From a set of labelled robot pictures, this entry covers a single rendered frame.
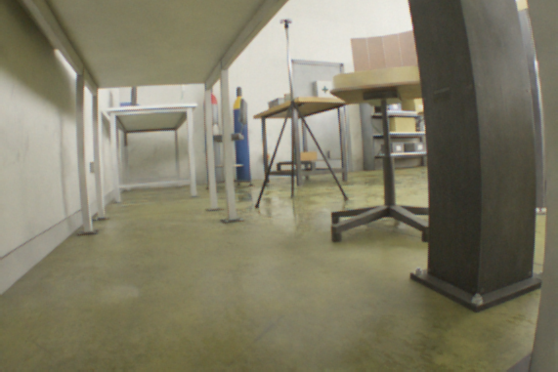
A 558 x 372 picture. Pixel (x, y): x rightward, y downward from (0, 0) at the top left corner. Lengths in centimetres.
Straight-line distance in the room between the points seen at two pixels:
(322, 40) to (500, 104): 626
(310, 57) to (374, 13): 211
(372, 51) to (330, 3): 562
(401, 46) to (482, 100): 110
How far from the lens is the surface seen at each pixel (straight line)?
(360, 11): 770
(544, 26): 45
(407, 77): 129
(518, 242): 80
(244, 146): 553
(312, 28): 687
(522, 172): 78
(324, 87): 644
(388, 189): 143
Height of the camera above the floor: 31
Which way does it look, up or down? 2 degrees down
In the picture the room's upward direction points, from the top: 4 degrees counter-clockwise
